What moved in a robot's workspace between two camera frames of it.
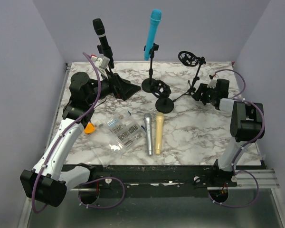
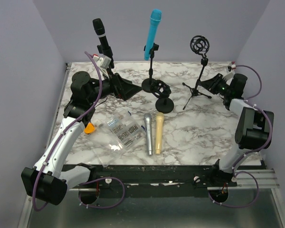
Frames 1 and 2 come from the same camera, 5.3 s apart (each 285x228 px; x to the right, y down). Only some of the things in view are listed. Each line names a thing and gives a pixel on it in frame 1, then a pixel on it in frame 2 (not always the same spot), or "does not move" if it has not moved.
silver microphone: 147,118 does not move
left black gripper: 120,88 does not move
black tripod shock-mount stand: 190,59 to 200,44
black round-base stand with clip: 147,83 does not move
